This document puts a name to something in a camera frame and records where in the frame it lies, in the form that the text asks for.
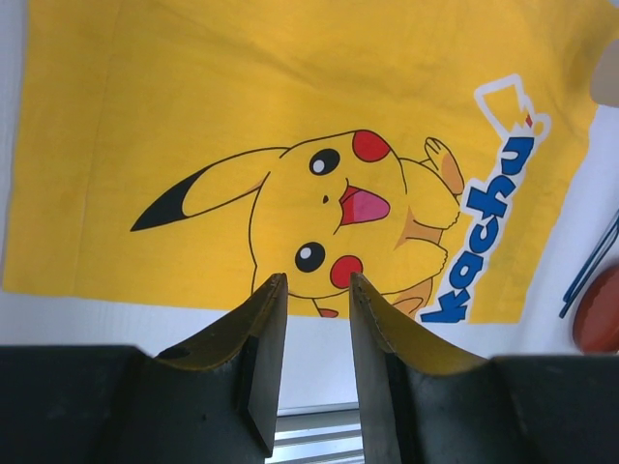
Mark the red-brown round plate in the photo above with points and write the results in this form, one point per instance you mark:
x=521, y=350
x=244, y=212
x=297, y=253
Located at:
x=595, y=327

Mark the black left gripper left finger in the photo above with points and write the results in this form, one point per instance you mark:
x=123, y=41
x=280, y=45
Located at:
x=213, y=397

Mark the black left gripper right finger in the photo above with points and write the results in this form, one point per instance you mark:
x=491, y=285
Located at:
x=422, y=399

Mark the aluminium frame rail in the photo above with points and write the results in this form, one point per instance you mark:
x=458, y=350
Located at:
x=326, y=434

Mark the yellow Pikachu placemat cloth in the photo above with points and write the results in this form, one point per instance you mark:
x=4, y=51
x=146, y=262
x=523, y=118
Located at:
x=181, y=152

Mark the blue metal fork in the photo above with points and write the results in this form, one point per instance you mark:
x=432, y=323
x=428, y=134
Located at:
x=613, y=224

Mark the beige paper cup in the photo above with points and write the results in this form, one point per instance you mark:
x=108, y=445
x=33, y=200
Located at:
x=604, y=88

